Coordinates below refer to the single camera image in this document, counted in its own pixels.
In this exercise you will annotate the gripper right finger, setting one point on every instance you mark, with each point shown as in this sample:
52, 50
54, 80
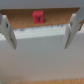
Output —
70, 31

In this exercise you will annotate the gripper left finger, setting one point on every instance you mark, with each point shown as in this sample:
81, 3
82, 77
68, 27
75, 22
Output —
8, 30

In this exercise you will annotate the pink block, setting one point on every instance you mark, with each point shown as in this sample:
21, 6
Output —
38, 17

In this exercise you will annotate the white cabinet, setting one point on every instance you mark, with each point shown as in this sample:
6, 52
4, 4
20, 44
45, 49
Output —
42, 50

